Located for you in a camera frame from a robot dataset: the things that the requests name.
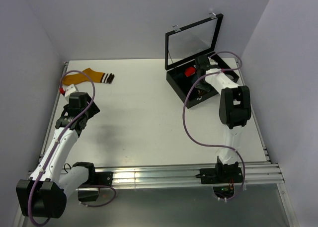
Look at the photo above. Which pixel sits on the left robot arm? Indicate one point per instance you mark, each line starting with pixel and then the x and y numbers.
pixel 45 192

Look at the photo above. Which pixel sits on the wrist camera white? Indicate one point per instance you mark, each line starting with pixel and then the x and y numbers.
pixel 66 92
pixel 212 62

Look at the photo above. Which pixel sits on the red rolled sock left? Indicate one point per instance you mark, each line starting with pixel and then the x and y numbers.
pixel 190 71

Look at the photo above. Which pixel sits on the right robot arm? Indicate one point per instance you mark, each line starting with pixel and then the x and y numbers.
pixel 234 113

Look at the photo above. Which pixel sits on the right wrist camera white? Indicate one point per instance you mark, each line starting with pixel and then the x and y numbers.
pixel 212 62

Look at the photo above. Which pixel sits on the glass box lid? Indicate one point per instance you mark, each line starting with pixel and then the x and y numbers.
pixel 183 44

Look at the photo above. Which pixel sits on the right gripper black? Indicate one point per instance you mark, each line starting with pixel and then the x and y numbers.
pixel 205 88

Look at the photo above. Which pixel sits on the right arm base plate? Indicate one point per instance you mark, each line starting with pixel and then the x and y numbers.
pixel 208 176

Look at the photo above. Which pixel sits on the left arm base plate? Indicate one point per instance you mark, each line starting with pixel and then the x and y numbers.
pixel 103 178

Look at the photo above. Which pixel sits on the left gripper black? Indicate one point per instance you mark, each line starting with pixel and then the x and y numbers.
pixel 93 111

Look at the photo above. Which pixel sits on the aluminium front rail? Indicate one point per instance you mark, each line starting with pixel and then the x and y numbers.
pixel 175 176

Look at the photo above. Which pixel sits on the black storage box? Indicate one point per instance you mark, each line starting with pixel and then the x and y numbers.
pixel 181 84

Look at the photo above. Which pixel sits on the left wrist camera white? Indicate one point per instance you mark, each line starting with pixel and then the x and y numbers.
pixel 66 92

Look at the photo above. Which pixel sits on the mustard yellow sock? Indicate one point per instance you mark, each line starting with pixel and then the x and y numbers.
pixel 96 77

